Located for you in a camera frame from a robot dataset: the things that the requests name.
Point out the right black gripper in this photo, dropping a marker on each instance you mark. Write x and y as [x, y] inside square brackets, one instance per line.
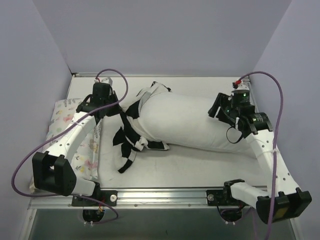
[222, 110]

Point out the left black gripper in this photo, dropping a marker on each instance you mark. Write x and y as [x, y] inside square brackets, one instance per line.
[117, 110]

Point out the white pillow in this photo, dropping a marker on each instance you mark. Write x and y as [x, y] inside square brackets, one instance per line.
[183, 120]

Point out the black white checkered pillowcase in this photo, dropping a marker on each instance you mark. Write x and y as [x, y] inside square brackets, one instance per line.
[131, 138]

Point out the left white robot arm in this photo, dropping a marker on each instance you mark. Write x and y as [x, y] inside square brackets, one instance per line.
[52, 170]

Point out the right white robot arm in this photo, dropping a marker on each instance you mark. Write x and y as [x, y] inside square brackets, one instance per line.
[283, 199]

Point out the floral patterned pillow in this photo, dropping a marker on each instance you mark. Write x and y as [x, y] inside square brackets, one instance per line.
[86, 158]

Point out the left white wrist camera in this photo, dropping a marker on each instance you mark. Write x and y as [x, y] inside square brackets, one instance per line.
[106, 80]

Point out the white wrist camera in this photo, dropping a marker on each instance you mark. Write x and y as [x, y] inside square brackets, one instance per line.
[106, 80]
[239, 85]

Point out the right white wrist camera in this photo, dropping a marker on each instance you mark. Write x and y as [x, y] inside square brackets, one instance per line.
[239, 85]

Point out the right aluminium rail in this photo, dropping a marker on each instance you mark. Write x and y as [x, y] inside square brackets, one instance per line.
[248, 83]

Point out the aluminium rail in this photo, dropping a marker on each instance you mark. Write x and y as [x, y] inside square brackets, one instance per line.
[248, 83]
[154, 198]

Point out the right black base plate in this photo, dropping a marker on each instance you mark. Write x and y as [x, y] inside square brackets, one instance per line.
[216, 197]

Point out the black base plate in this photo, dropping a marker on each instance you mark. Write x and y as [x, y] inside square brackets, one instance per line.
[216, 197]
[108, 197]

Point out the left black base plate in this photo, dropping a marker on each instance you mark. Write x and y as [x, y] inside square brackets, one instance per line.
[108, 197]

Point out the front aluminium rail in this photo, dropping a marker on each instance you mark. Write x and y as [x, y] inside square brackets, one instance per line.
[154, 198]

